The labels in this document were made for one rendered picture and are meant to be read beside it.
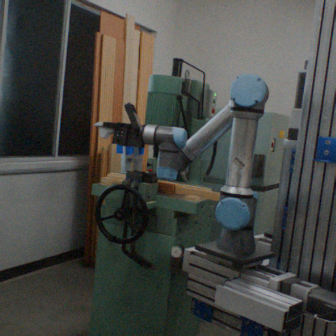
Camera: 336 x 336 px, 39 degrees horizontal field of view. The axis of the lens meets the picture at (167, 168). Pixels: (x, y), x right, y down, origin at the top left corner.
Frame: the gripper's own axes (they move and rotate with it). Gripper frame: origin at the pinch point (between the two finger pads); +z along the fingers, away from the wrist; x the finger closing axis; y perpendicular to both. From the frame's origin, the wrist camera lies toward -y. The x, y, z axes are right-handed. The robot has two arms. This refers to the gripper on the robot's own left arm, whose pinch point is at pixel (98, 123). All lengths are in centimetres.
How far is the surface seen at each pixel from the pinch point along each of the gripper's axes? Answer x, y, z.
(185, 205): 60, 29, -23
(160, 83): 63, -31, -1
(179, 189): 76, 22, -15
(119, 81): 210, -62, 89
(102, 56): 179, -74, 92
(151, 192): 57, 25, -6
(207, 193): 74, 22, -30
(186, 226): 76, 40, -21
